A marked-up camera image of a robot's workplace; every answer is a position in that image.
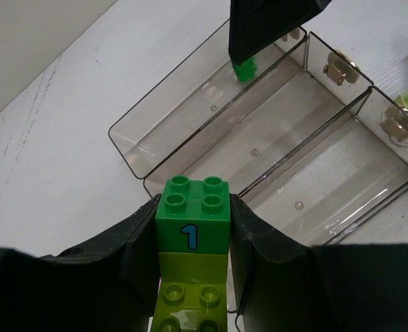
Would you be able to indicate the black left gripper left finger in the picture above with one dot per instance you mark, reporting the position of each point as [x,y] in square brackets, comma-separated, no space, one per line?
[107,283]

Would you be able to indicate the clear container second row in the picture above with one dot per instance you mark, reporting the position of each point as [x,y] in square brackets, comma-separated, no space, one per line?
[288,106]

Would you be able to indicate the gold knob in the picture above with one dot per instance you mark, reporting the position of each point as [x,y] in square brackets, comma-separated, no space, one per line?
[395,123]
[340,68]

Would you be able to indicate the green lego number one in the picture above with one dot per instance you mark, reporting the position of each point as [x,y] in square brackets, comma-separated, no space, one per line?
[194,216]

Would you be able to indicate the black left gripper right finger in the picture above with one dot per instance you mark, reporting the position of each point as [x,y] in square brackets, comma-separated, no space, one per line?
[282,285]

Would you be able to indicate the green lego small block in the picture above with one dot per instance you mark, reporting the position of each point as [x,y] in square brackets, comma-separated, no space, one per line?
[247,71]

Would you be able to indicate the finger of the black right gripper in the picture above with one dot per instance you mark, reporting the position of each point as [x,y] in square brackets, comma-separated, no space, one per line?
[255,24]

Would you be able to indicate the clear container first row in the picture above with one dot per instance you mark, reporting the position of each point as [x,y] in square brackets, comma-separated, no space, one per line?
[190,96]

